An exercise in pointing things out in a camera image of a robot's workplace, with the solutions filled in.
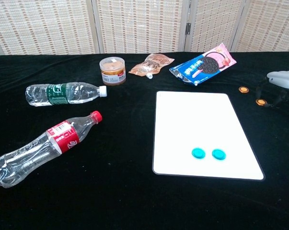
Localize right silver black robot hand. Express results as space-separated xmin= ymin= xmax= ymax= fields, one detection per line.
xmin=255 ymin=69 xmax=289 ymax=111

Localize cyan button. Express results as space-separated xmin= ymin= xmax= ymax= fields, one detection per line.
xmin=211 ymin=149 xmax=227 ymax=161
xmin=191 ymin=148 xmax=206 ymax=159

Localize white rectangular board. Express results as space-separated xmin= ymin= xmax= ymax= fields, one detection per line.
xmin=152 ymin=91 xmax=265 ymax=181

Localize blue pink cookie box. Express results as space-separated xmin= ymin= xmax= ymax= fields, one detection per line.
xmin=169 ymin=42 xmax=237 ymax=86

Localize brown spout pouch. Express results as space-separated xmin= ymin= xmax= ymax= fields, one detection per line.
xmin=128 ymin=53 xmax=175 ymax=79

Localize woven bamboo folding screen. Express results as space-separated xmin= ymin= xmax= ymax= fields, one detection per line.
xmin=0 ymin=0 xmax=289 ymax=57

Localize clear jar brown contents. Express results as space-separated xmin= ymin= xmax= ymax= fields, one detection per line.
xmin=99 ymin=56 xmax=127 ymax=86

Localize green label water bottle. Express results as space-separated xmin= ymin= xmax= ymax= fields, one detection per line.
xmin=25 ymin=81 xmax=108 ymax=107

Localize black velvet tablecloth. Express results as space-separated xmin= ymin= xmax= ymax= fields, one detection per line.
xmin=0 ymin=51 xmax=289 ymax=230

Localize red label cola bottle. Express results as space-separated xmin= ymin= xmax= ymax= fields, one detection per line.
xmin=0 ymin=110 xmax=103 ymax=189

